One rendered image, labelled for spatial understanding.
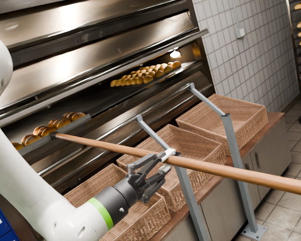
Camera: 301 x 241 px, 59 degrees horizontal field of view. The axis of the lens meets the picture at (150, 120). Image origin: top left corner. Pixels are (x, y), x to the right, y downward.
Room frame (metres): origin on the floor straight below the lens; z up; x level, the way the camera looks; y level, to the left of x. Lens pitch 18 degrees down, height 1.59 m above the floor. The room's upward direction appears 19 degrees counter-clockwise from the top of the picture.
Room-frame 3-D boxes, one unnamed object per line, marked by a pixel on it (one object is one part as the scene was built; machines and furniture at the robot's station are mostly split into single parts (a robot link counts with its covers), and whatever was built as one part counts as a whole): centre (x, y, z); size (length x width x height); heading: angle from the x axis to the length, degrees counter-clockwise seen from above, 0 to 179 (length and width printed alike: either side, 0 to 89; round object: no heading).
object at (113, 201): (0.61, 0.18, 1.20); 0.12 x 0.06 x 0.09; 37
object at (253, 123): (1.99, -0.55, 0.72); 0.56 x 0.49 x 0.28; 125
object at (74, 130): (1.86, 0.13, 1.16); 1.80 x 0.06 x 0.04; 126
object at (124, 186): (0.66, 0.12, 1.20); 0.09 x 0.07 x 0.08; 127
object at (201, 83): (1.84, 0.12, 1.02); 1.79 x 0.11 x 0.19; 126
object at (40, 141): (1.69, 0.69, 1.19); 0.55 x 0.36 x 0.03; 127
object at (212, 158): (1.62, -0.05, 0.72); 0.56 x 0.49 x 0.28; 127
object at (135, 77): (2.53, -0.10, 1.21); 0.61 x 0.48 x 0.06; 36
